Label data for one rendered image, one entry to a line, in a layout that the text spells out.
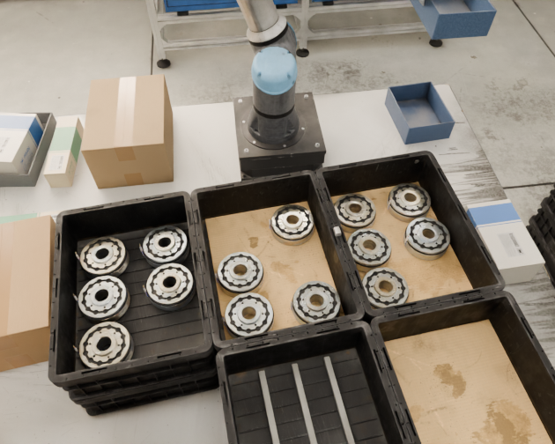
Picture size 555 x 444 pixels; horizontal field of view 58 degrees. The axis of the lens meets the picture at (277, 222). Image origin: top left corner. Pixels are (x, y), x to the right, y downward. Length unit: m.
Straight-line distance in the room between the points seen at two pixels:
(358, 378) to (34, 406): 0.71
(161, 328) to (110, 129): 0.62
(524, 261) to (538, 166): 1.48
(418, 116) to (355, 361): 0.94
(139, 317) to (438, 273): 0.67
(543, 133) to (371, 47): 1.11
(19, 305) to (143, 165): 0.51
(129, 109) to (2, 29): 2.35
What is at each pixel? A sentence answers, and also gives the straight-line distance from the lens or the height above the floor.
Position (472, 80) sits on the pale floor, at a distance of 3.17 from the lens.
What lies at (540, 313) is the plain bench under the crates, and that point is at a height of 0.70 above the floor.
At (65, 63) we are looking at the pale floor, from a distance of 3.33.
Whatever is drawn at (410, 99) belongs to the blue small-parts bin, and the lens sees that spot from 1.79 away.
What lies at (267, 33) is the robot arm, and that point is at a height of 1.05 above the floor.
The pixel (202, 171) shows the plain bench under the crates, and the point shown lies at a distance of 1.52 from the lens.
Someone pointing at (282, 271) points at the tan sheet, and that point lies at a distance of 1.15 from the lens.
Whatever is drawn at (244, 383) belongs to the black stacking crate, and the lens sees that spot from 1.04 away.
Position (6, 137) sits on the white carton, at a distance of 1.67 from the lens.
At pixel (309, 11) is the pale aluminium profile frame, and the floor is 0.28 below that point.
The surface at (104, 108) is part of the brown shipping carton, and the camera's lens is 1.54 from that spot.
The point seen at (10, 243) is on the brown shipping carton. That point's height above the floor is 0.86.
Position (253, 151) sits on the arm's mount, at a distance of 1.42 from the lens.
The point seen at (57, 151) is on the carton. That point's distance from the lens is 1.62.
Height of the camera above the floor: 1.82
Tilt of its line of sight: 54 degrees down
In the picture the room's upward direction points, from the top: straight up
